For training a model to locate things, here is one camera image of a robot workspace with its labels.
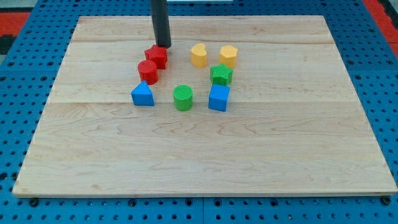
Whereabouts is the yellow heart block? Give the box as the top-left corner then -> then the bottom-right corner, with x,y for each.
190,43 -> 207,68

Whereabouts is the green cylinder block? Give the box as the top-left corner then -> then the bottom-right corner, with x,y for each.
173,85 -> 193,111

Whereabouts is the yellow pentagon block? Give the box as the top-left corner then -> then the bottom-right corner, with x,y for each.
219,45 -> 238,68

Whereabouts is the blue triangle block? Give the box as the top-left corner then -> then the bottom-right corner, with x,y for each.
131,81 -> 155,106

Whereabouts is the blue cube block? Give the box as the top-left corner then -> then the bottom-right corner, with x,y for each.
208,84 -> 230,112

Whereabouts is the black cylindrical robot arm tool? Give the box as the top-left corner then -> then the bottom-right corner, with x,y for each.
149,0 -> 172,49

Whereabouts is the wooden board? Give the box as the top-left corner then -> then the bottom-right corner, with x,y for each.
13,16 -> 397,198

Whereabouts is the red star block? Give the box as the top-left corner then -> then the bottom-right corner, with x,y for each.
144,45 -> 168,70

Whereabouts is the red cylinder block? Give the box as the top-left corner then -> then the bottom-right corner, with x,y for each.
137,60 -> 159,85

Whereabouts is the green star block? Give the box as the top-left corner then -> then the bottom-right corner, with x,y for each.
210,63 -> 233,86

